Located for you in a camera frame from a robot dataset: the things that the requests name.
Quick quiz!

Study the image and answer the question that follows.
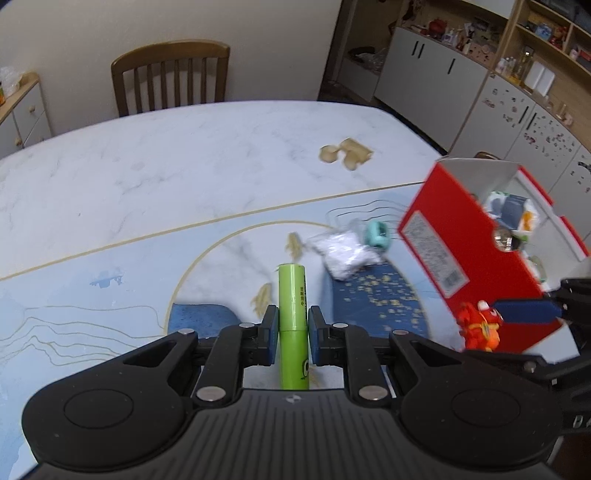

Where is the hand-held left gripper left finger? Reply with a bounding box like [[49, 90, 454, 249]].
[[119, 304, 281, 408]]

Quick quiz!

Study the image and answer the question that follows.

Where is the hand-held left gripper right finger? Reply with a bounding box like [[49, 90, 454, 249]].
[[307, 305, 468, 408]]

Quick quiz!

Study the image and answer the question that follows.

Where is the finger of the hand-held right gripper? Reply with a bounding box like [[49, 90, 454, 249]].
[[464, 348, 591, 394], [493, 276, 591, 325]]

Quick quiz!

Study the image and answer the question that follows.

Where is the green plastic tube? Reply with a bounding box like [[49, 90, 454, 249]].
[[277, 263, 310, 391]]

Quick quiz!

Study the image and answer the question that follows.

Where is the red toy figure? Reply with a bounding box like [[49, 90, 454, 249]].
[[455, 300, 505, 353]]

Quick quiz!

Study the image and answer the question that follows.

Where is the red cardboard box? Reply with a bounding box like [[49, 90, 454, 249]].
[[398, 157, 591, 354]]

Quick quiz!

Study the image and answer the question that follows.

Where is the clear bag of silver pieces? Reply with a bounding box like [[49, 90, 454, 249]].
[[306, 230, 385, 282]]

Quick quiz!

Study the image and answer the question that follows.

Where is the white orange green packet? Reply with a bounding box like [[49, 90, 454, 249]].
[[516, 209, 542, 241]]

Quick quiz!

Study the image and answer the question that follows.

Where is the dark blue packet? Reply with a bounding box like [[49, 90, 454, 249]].
[[501, 196, 531, 228]]

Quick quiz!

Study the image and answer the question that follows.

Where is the blue printed table mat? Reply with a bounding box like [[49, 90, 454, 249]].
[[0, 181, 467, 480]]

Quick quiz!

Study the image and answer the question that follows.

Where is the white cabinet with stickers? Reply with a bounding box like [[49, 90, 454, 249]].
[[449, 73, 591, 234]]

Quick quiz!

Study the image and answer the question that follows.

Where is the pair of white canisters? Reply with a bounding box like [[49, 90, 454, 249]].
[[523, 61, 556, 96]]

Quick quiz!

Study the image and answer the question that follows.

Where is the group of clear bottles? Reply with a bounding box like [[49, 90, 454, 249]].
[[495, 45, 533, 85]]

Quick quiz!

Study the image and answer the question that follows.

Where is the low white shoe bench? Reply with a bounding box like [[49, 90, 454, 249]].
[[339, 45, 385, 101]]

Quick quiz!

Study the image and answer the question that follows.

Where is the wooden shelf unit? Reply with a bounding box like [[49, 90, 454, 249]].
[[489, 0, 591, 136]]

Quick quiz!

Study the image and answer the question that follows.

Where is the slatted wooden chair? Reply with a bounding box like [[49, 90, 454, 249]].
[[111, 41, 230, 118]]

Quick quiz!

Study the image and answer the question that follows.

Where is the clutter of small counter items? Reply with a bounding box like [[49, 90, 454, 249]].
[[401, 8, 500, 57]]

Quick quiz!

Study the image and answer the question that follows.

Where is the small white drawer cabinet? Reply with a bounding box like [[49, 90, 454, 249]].
[[0, 73, 53, 160]]

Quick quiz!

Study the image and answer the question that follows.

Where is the crumpled clear plastic bag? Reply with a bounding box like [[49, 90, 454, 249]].
[[0, 65, 25, 95]]

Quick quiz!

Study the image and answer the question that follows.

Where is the teal plastic ring toy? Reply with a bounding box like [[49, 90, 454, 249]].
[[366, 220, 394, 251]]

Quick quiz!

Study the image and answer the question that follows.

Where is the white cabinet with black handles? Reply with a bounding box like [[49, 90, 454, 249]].
[[373, 25, 491, 156]]

